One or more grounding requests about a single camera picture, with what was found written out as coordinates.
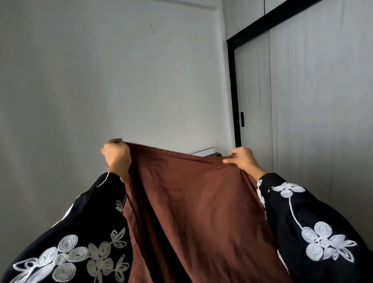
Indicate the person's left hand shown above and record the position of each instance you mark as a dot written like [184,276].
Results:
[118,156]

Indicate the person's right hand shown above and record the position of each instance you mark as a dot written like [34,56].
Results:
[244,159]

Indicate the brown bed sheet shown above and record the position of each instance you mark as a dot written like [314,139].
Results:
[198,218]

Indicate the person's right forearm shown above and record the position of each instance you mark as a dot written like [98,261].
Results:
[258,174]

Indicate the black recessed door pull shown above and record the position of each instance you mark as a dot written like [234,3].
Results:
[242,119]

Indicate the white board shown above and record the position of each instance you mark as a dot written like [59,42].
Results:
[204,152]

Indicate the white wardrobe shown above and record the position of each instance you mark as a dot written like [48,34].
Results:
[320,102]

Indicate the black floral blouse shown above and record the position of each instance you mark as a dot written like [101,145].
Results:
[320,247]

